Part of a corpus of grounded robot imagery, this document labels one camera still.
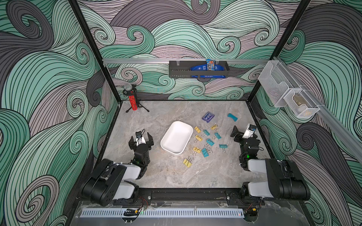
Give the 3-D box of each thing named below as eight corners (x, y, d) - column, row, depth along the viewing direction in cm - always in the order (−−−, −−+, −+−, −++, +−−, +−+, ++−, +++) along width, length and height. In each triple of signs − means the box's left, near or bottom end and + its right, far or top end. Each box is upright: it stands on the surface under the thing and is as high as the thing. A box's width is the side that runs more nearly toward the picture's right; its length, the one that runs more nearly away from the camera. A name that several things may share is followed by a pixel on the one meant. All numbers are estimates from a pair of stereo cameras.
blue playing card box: (201, 119, 110) (201, 117, 109) (207, 112, 115) (208, 110, 113) (207, 123, 108) (208, 121, 106) (214, 116, 112) (214, 114, 110)
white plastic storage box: (157, 150, 93) (156, 145, 89) (173, 123, 108) (173, 118, 103) (180, 160, 89) (180, 156, 84) (194, 130, 103) (195, 126, 99)
